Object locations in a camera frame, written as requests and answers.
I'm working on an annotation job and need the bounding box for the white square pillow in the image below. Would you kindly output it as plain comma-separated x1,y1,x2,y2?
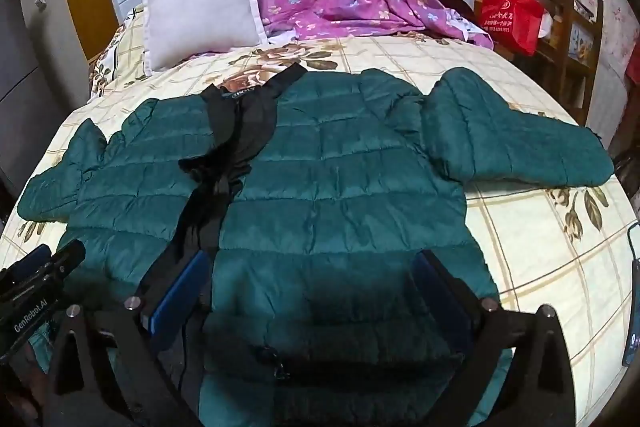
139,0,268,74

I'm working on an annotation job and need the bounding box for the red shopping bag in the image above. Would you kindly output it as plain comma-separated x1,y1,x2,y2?
480,0,547,56

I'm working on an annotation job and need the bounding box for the black smartphone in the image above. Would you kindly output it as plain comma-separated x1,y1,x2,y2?
621,221,640,369

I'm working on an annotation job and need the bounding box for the red cloth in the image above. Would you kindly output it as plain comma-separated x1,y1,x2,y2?
625,24,640,80

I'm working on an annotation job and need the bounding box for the green puffer jacket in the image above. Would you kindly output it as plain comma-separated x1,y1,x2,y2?
17,64,617,427

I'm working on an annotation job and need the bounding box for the floral checked bedsheet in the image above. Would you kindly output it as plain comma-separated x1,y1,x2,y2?
0,4,640,427

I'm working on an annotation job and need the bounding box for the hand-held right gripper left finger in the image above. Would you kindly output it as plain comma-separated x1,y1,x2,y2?
47,249,216,427

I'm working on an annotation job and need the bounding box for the wooden chair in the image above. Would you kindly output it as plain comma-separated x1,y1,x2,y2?
522,0,606,128

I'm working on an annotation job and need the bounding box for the grey refrigerator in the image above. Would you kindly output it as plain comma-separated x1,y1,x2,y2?
0,0,48,212

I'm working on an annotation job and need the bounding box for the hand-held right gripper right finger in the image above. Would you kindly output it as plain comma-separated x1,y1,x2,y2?
412,249,577,427

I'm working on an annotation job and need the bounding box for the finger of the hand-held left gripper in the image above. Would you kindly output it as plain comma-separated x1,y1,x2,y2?
47,239,87,280
7,243,52,278

